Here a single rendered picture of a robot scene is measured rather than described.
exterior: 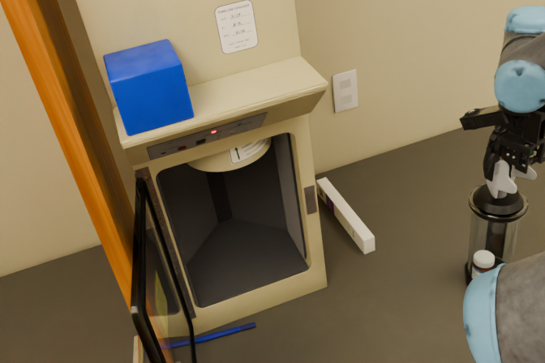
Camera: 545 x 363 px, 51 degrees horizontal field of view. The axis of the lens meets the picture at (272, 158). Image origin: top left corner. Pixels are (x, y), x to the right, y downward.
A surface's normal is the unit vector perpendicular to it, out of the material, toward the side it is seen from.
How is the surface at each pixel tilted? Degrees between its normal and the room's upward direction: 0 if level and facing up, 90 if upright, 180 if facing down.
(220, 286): 0
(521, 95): 90
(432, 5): 90
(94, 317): 0
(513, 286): 41
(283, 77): 0
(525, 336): 70
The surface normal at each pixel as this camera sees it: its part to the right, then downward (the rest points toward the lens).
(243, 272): -0.14, -0.81
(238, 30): 0.33, 0.51
